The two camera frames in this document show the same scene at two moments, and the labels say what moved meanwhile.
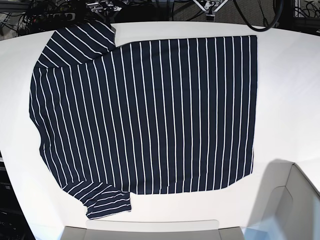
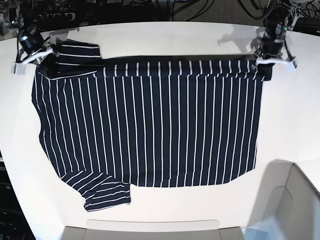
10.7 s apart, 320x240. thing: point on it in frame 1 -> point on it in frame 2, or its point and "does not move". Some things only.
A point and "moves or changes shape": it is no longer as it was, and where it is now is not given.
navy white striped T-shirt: [168, 116] moves or changes shape
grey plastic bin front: [153, 229] does not move
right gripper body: [104, 6] -> [33, 44]
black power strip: [54, 17] does not move
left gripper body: [210, 15] -> [271, 47]
